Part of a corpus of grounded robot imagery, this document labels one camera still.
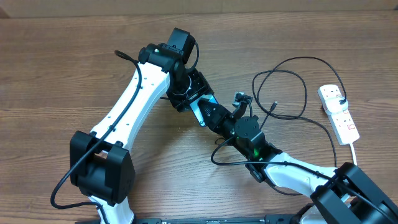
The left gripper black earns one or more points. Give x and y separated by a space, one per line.
201 86

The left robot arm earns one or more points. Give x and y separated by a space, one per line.
100 161

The Galaxy smartphone blue screen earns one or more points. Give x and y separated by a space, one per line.
198 107

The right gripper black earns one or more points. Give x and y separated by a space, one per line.
216 118

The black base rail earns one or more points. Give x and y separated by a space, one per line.
267 219

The white power strip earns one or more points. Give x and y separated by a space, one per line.
342 122

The white charger adapter plug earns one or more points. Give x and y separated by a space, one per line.
335 105

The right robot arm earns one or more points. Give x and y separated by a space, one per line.
339 195

